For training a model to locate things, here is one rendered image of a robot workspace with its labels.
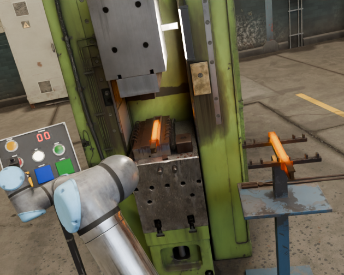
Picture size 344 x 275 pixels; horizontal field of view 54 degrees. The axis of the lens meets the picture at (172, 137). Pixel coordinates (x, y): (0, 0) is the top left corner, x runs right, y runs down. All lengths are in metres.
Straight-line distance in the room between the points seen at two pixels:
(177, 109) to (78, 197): 1.51
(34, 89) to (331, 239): 6.00
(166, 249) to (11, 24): 5.72
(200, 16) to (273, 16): 6.81
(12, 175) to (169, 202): 0.88
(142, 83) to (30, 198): 0.74
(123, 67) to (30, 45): 5.49
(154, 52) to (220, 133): 0.61
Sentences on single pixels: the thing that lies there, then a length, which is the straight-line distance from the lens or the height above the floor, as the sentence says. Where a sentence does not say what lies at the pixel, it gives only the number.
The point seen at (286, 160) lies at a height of 0.98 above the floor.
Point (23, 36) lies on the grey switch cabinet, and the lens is 7.12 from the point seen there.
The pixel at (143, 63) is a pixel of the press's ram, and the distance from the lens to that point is 1.67.
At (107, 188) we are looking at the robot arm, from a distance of 0.85.
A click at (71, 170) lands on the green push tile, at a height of 0.99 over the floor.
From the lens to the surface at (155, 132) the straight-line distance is 1.88.
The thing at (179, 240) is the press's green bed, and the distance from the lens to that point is 2.08.
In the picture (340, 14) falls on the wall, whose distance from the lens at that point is 9.46.
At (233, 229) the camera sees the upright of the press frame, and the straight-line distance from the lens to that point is 2.31.
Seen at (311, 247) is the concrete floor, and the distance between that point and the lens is 2.57.
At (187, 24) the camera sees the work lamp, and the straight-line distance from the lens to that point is 1.75.
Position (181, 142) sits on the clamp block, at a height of 0.98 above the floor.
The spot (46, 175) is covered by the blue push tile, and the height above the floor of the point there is 1.00.
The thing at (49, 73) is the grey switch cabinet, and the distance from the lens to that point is 7.13.
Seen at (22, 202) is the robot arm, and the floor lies 1.10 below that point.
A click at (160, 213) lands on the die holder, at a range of 1.95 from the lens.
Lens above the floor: 1.72
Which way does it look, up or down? 23 degrees down
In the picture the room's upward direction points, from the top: 10 degrees counter-clockwise
